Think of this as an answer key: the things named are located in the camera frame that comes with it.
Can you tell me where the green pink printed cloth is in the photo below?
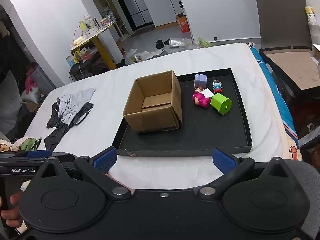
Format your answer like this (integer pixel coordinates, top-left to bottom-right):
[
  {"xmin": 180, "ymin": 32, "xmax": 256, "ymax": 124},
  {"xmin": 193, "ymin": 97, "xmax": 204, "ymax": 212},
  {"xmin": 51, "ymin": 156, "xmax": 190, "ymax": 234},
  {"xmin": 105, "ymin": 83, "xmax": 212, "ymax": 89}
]
[{"xmin": 0, "ymin": 137, "xmax": 42, "ymax": 153}]

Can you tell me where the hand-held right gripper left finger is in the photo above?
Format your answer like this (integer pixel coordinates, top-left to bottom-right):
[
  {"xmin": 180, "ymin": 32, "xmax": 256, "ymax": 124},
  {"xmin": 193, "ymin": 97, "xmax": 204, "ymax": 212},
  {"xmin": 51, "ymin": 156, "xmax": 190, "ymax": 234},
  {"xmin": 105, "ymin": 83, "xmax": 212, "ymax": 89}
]
[{"xmin": 33, "ymin": 147, "xmax": 132, "ymax": 198}]

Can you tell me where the orange cardboard box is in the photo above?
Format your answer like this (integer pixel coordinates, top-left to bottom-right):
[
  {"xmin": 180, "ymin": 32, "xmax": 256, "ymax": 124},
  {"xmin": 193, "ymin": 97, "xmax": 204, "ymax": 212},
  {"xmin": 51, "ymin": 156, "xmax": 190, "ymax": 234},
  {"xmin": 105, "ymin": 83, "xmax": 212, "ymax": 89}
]
[{"xmin": 176, "ymin": 14, "xmax": 191, "ymax": 33}]

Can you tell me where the black glass cabinet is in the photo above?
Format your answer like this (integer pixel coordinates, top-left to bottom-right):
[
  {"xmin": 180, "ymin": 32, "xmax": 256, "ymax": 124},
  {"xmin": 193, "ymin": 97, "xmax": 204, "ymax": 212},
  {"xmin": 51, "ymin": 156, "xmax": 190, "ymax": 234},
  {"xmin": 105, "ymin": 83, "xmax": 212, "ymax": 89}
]
[{"xmin": 117, "ymin": 0, "xmax": 153, "ymax": 28}]

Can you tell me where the blue red figurine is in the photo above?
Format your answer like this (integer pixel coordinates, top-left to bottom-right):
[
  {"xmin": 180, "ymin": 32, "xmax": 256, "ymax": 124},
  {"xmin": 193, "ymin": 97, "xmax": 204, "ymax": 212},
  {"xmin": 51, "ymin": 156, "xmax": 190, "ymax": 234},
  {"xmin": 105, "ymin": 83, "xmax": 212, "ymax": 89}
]
[{"xmin": 212, "ymin": 79, "xmax": 223, "ymax": 94}]

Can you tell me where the black garment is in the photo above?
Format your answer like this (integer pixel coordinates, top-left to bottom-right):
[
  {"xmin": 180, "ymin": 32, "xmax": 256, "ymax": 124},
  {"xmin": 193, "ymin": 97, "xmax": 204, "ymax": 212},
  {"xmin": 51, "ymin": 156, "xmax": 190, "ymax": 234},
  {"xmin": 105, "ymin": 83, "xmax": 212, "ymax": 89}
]
[{"xmin": 44, "ymin": 101, "xmax": 95, "ymax": 152}]

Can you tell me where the blue printed sheet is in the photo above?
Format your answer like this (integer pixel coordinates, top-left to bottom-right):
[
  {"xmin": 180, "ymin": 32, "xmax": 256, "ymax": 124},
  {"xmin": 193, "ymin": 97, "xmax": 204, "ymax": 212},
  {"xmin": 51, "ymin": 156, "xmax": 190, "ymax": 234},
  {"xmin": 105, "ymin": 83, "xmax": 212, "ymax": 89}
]
[{"xmin": 249, "ymin": 45, "xmax": 300, "ymax": 161}]

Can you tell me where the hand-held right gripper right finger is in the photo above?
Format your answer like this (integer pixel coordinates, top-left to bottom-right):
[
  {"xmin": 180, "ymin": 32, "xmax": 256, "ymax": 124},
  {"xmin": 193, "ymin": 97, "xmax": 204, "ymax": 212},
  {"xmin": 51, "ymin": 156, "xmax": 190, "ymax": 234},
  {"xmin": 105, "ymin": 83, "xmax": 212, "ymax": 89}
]
[{"xmin": 197, "ymin": 148, "xmax": 297, "ymax": 202}]

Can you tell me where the green hexagonal box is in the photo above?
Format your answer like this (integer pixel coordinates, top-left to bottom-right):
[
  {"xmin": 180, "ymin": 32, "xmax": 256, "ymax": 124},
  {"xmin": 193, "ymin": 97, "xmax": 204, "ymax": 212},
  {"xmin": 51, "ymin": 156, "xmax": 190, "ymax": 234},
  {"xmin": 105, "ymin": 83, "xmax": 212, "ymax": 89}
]
[{"xmin": 210, "ymin": 92, "xmax": 233, "ymax": 115}]

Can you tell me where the purple toy block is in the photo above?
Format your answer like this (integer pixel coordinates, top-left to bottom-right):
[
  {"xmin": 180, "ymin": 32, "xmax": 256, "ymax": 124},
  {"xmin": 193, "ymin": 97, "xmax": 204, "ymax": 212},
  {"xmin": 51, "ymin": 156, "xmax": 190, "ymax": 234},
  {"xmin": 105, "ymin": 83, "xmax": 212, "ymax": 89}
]
[{"xmin": 194, "ymin": 74, "xmax": 208, "ymax": 88}]

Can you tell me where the grey chair back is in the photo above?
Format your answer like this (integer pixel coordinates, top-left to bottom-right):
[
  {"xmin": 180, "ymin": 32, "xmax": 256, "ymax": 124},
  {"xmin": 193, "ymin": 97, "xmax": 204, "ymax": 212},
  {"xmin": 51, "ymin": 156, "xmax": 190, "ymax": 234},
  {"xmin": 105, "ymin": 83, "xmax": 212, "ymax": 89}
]
[{"xmin": 254, "ymin": 0, "xmax": 313, "ymax": 49}]

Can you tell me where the yellow white package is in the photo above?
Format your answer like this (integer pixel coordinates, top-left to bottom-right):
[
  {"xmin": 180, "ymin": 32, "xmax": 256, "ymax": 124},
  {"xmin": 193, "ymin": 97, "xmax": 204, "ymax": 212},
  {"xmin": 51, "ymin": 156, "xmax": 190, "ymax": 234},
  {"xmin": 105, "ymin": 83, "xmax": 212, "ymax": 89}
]
[{"xmin": 305, "ymin": 6, "xmax": 317, "ymax": 25}]

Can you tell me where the white plastic bag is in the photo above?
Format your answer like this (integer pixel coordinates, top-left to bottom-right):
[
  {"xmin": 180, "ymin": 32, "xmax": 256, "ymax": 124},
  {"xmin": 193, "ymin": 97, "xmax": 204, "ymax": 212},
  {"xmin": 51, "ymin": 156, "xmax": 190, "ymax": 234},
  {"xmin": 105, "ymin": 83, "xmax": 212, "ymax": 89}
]
[{"xmin": 125, "ymin": 49, "xmax": 164, "ymax": 65}]

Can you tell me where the black tray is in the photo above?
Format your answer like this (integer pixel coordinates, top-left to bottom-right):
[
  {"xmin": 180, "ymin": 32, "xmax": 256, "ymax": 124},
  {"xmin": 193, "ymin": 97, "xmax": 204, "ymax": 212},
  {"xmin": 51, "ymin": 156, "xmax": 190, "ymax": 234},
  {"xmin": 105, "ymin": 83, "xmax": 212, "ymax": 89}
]
[{"xmin": 112, "ymin": 68, "xmax": 252, "ymax": 157}]

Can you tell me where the white cabinet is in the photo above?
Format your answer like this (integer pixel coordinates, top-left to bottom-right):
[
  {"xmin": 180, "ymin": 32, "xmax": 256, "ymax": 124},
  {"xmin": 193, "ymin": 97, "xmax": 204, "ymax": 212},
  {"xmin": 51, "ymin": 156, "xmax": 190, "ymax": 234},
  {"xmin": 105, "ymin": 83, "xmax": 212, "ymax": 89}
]
[{"xmin": 143, "ymin": 0, "xmax": 182, "ymax": 28}]

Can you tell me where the person's left hand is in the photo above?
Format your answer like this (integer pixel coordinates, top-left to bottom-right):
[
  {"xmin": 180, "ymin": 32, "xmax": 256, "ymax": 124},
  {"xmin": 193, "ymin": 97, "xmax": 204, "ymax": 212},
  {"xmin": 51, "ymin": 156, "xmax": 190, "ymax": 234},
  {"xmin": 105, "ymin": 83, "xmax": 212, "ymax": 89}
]
[{"xmin": 0, "ymin": 191, "xmax": 24, "ymax": 228}]

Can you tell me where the green snack packet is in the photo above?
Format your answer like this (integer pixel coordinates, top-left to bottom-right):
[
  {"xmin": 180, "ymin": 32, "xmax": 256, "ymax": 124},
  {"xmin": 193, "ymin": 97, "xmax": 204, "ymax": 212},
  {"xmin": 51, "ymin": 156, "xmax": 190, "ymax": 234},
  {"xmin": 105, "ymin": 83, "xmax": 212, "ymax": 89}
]
[{"xmin": 197, "ymin": 37, "xmax": 212, "ymax": 48}]

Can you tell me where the glass jar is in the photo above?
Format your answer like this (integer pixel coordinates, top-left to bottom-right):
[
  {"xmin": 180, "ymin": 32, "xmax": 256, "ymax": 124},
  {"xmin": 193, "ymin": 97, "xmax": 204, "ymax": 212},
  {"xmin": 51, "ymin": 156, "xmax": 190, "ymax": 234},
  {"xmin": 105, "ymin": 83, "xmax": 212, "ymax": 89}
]
[{"xmin": 84, "ymin": 14, "xmax": 98, "ymax": 29}]

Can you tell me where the yellow legged table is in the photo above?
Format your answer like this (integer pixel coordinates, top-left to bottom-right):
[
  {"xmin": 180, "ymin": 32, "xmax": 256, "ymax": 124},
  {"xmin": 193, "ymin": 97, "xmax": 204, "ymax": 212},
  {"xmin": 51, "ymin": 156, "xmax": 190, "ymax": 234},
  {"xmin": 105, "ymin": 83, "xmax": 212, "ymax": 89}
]
[{"xmin": 70, "ymin": 21, "xmax": 118, "ymax": 70}]

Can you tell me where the grey garment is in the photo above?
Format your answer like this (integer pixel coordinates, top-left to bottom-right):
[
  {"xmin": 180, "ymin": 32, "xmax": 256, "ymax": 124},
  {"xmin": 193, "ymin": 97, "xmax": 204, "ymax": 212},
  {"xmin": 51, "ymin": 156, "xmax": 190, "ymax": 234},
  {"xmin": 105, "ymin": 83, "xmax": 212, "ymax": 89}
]
[{"xmin": 57, "ymin": 88, "xmax": 96, "ymax": 127}]

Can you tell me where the silver foil bag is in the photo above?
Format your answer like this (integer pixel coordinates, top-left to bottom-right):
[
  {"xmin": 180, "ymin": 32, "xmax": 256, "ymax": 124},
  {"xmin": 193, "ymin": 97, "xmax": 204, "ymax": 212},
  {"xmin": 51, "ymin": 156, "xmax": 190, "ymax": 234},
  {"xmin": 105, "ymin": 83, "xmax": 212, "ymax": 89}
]
[{"xmin": 169, "ymin": 38, "xmax": 187, "ymax": 48}]

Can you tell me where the pink dinosaur toy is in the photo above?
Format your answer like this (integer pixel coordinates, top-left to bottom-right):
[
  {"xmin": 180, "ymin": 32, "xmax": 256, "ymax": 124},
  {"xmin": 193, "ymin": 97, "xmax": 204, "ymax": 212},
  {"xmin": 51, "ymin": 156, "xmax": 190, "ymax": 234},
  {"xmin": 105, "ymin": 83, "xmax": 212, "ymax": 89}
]
[{"xmin": 192, "ymin": 90, "xmax": 211, "ymax": 110}]

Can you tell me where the brown cardboard box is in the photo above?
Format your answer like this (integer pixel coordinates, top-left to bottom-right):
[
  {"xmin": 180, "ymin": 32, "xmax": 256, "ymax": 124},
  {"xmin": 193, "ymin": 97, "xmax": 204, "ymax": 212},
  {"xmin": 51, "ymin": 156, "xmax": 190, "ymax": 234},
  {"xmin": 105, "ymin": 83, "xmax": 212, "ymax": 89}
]
[{"xmin": 122, "ymin": 70, "xmax": 182, "ymax": 133}]

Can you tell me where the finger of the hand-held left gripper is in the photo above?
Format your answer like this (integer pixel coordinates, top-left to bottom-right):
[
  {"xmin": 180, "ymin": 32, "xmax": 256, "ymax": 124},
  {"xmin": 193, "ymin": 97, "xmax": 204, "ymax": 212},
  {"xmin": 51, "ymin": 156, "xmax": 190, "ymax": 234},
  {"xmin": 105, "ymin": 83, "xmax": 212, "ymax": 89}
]
[
  {"xmin": 55, "ymin": 154, "xmax": 75, "ymax": 172},
  {"xmin": 0, "ymin": 150, "xmax": 52, "ymax": 158}
]

